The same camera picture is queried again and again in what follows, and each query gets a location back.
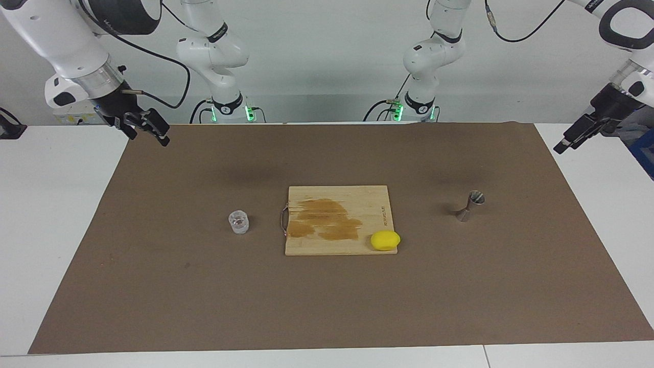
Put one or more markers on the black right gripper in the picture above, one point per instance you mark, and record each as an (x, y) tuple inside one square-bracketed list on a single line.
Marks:
[(117, 105)]

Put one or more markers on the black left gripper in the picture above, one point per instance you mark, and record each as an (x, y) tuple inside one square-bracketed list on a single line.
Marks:
[(613, 105)]

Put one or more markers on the clear glass cup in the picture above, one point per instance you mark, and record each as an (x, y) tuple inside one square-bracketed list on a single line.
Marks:
[(238, 223)]

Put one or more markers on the steel double jigger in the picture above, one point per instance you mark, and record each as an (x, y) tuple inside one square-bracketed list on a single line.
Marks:
[(469, 207)]

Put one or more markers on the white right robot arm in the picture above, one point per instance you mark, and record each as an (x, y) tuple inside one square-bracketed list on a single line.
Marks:
[(56, 36)]

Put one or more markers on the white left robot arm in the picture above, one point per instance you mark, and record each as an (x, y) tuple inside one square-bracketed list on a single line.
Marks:
[(434, 56)]

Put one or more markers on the black stand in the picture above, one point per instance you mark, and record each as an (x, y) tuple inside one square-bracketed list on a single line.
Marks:
[(613, 125)]

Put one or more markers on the black table clamp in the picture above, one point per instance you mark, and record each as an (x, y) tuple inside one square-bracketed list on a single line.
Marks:
[(10, 130)]

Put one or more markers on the brown table mat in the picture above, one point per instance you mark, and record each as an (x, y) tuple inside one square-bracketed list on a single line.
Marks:
[(153, 281)]

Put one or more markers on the wooden cutting board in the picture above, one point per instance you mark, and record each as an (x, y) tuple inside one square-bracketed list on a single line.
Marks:
[(317, 245)]

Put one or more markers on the yellow lemon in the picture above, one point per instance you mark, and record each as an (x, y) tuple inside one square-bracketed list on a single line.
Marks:
[(385, 240)]

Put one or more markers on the white wall socket box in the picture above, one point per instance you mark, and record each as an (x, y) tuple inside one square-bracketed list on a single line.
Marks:
[(71, 116)]

